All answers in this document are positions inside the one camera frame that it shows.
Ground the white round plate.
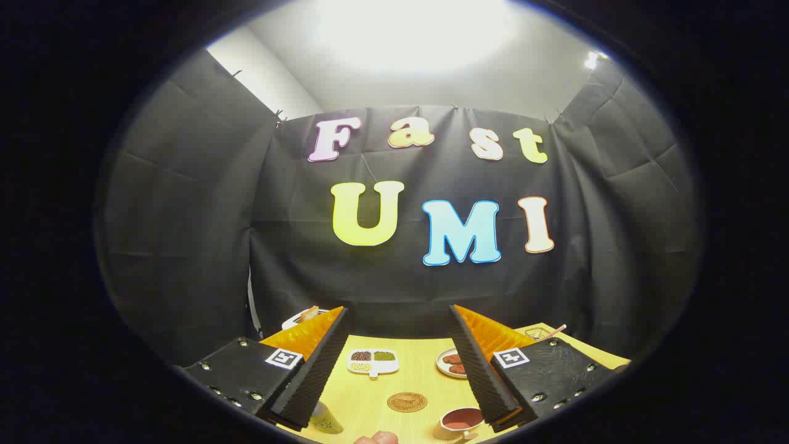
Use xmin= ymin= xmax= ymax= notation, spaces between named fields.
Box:
xmin=436 ymin=347 xmax=469 ymax=379

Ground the black backdrop cloth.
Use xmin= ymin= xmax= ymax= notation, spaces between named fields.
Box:
xmin=96 ymin=49 xmax=703 ymax=371

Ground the white toaster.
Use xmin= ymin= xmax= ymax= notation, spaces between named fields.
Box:
xmin=282 ymin=308 xmax=330 ymax=331

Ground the round cork coaster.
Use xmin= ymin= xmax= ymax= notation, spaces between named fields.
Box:
xmin=387 ymin=392 xmax=428 ymax=413

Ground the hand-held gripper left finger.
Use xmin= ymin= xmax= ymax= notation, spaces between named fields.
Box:
xmin=179 ymin=306 xmax=350 ymax=431

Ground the silver green juice bottle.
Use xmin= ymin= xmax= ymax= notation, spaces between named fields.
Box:
xmin=308 ymin=401 xmax=344 ymax=435

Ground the cream cup with handle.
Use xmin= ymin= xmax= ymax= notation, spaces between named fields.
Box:
xmin=433 ymin=407 xmax=485 ymax=442

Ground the wooden table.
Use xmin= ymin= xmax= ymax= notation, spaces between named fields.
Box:
xmin=276 ymin=322 xmax=631 ymax=444

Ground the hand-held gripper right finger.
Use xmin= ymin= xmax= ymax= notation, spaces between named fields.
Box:
xmin=448 ymin=304 xmax=631 ymax=432

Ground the white divided tray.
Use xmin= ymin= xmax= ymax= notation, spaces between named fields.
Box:
xmin=346 ymin=348 xmax=399 ymax=379

